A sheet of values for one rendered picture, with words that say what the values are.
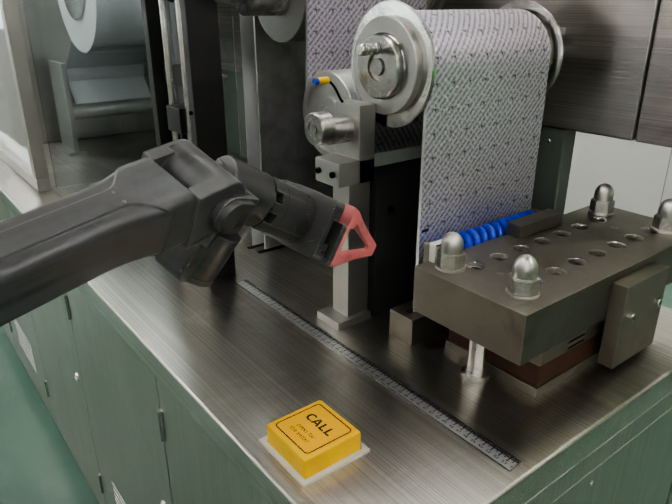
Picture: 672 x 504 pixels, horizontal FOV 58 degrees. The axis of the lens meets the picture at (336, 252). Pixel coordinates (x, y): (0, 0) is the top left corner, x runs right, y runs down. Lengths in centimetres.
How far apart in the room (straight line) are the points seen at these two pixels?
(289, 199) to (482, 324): 25
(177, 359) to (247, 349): 9
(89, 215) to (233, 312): 49
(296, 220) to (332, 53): 38
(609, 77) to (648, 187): 265
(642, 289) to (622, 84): 31
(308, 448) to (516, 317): 25
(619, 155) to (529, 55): 279
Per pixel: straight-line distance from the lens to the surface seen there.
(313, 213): 63
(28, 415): 242
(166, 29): 103
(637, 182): 362
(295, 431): 64
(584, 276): 76
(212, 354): 82
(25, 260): 43
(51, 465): 217
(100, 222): 46
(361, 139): 78
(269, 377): 76
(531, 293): 68
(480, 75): 81
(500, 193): 89
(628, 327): 82
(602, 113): 98
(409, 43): 74
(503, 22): 87
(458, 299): 70
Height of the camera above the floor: 132
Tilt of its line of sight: 22 degrees down
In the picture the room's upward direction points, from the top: straight up
